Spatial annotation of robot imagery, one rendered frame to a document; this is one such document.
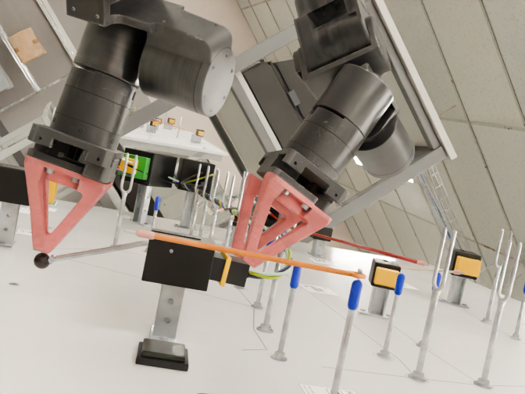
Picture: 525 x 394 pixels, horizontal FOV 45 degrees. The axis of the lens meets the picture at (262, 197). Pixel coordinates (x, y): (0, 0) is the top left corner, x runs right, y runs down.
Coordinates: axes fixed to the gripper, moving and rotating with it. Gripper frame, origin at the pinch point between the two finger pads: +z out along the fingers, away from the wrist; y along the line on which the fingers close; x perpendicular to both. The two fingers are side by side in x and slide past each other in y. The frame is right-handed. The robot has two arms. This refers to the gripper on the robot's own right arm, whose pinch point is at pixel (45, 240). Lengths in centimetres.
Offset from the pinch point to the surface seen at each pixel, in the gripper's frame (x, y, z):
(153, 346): -11.2, -6.1, 3.9
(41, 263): -0.4, -0.5, 1.8
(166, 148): -2, 317, -11
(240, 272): -16.3, -1.1, -3.0
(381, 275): -36.9, 20.8, -5.3
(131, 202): -2, 99, 4
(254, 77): -19, 103, -35
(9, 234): 8.3, 28.3, 6.3
